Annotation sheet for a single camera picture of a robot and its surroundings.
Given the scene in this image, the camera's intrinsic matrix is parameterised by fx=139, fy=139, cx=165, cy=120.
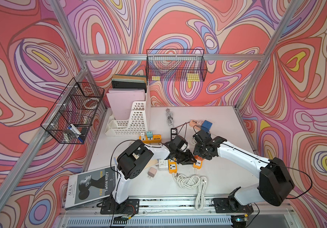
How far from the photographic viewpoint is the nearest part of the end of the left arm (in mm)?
766

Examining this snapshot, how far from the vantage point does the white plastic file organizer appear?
34.0 inches

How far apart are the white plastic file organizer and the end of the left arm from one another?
0.23 metres
